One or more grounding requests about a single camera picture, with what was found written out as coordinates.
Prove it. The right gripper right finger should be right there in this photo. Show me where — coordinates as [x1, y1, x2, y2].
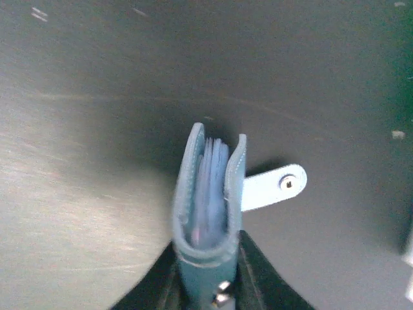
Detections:
[237, 231, 315, 310]

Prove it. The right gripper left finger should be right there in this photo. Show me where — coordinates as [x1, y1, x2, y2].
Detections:
[111, 243, 184, 310]

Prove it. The blue card holder wallet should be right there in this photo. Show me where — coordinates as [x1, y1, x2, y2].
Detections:
[172, 123, 307, 309]

